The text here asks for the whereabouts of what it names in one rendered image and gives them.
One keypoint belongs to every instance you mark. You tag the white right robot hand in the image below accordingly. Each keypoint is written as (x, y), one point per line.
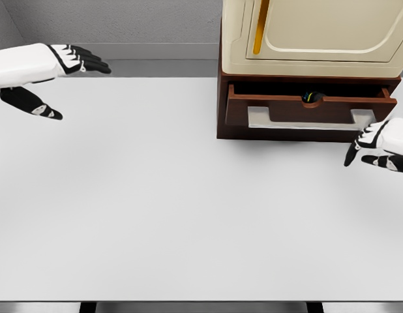
(395, 137)

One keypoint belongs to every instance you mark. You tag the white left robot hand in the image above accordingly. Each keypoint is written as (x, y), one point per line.
(25, 65)

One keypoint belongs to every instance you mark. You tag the brown wooden drawer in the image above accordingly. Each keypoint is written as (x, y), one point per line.
(306, 111)

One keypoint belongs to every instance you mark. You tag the cream cabinet door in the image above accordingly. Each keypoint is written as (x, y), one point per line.
(319, 26)

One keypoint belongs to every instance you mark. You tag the cream cabinet with brown base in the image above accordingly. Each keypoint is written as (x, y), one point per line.
(234, 39)

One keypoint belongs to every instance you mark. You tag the black switch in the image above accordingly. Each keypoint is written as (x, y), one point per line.
(314, 97)

